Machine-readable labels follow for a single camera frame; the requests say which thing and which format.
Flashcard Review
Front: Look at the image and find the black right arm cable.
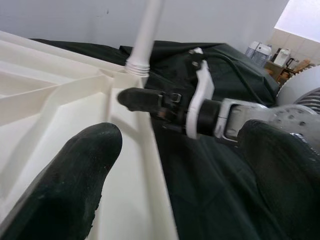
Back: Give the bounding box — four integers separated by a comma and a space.
219, 53, 267, 104

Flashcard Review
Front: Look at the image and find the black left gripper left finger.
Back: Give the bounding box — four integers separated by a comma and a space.
0, 122, 123, 240

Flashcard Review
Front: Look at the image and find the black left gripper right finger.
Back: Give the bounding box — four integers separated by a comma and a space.
236, 119, 320, 240

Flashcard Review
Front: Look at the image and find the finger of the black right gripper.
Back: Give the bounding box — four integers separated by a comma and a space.
116, 87, 166, 114

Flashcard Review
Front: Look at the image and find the white small appliance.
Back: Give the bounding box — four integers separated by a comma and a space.
273, 47, 293, 67

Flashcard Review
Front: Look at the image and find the white wire cage object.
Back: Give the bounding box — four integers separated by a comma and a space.
245, 40, 273, 68

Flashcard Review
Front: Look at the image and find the white plastic table leg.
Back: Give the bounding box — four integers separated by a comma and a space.
124, 0, 166, 77

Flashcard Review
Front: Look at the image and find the white plastic table top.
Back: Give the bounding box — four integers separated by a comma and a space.
0, 29, 180, 240

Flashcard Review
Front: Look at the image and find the grey fan grille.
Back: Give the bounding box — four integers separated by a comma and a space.
292, 86, 320, 114

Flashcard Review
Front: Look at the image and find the black cloth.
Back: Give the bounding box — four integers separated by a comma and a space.
28, 38, 320, 240

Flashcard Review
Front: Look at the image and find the white round object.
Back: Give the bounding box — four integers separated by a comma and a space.
275, 63, 320, 107

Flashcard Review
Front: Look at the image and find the wooden furniture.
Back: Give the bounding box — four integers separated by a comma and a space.
263, 57, 316, 85

